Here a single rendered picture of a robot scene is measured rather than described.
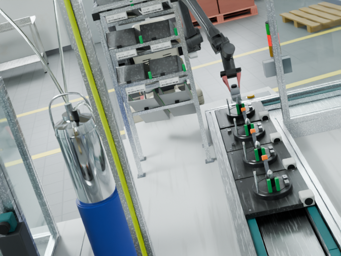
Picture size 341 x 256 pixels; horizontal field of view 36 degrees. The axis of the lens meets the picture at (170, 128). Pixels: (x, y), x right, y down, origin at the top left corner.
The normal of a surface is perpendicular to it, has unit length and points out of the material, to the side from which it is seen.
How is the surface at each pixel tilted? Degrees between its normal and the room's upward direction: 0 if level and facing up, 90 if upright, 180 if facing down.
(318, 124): 90
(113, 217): 90
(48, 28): 90
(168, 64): 65
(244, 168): 0
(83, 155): 90
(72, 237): 0
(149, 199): 0
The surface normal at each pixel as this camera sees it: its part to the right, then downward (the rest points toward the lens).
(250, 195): -0.22, -0.89
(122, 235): 0.66, 0.15
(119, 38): -0.22, 0.00
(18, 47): 0.17, 0.36
